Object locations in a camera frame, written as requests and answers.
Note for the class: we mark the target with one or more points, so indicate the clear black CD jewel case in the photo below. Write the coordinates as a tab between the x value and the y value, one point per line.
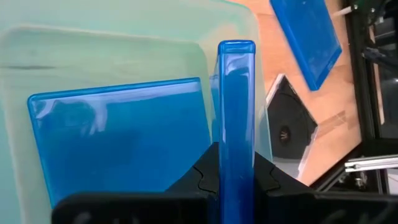
289	130

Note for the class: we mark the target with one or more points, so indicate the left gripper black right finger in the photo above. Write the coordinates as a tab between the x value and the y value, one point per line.
295	205

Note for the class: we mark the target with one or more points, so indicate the black aluminium table frame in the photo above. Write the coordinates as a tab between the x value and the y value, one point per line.
357	77

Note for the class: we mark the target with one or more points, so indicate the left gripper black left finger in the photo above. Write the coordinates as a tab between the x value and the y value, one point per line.
140	208

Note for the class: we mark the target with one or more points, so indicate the silver frame bracket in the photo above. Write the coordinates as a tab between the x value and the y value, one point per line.
373	163

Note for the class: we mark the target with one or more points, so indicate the blue plastic disc case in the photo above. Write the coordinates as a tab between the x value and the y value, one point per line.
308	40
236	124
124	140

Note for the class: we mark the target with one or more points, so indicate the translucent teal plastic cup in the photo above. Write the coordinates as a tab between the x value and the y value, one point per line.
93	46

